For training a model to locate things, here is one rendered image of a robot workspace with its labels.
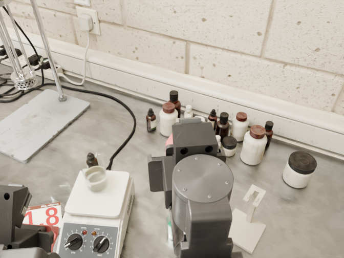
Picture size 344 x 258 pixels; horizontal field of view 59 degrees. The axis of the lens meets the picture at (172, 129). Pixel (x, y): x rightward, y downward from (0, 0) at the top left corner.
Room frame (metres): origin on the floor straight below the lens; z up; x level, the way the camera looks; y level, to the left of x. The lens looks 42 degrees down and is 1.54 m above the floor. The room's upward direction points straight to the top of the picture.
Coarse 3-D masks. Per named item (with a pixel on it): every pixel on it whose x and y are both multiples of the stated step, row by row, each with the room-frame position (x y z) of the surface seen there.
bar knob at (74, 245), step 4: (72, 236) 0.31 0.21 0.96; (76, 236) 0.31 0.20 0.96; (80, 236) 0.31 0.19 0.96; (68, 240) 0.31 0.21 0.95; (72, 240) 0.30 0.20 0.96; (76, 240) 0.30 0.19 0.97; (80, 240) 0.30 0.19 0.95; (68, 244) 0.29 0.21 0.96; (72, 244) 0.29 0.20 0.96; (76, 244) 0.30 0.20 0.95; (80, 244) 0.30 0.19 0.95; (72, 248) 0.29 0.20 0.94; (76, 248) 0.29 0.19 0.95
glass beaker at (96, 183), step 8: (88, 160) 0.44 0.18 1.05; (96, 160) 0.44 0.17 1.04; (104, 160) 0.43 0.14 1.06; (80, 168) 0.41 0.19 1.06; (88, 168) 0.43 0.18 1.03; (104, 168) 0.41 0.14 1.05; (88, 176) 0.40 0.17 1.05; (96, 176) 0.40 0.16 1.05; (104, 176) 0.41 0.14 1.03; (88, 184) 0.40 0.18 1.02; (96, 184) 0.40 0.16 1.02; (104, 184) 0.40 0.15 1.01; (96, 192) 0.39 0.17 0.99
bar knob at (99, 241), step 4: (100, 236) 0.31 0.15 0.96; (104, 236) 0.31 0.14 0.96; (96, 240) 0.30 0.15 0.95; (100, 240) 0.30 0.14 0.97; (104, 240) 0.30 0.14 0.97; (108, 240) 0.31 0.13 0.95; (96, 244) 0.30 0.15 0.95; (100, 244) 0.29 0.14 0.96; (104, 244) 0.30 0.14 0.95; (108, 244) 0.30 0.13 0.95; (96, 248) 0.28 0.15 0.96; (100, 248) 0.29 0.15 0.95; (104, 248) 0.29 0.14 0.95; (100, 252) 0.28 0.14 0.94
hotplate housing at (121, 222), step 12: (132, 180) 0.45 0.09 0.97; (132, 192) 0.43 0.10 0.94; (72, 216) 0.35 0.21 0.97; (84, 216) 0.35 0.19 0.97; (120, 216) 0.35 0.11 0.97; (60, 228) 0.33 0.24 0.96; (120, 228) 0.33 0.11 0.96; (60, 240) 0.31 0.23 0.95; (120, 240) 0.31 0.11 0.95; (120, 252) 0.29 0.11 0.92
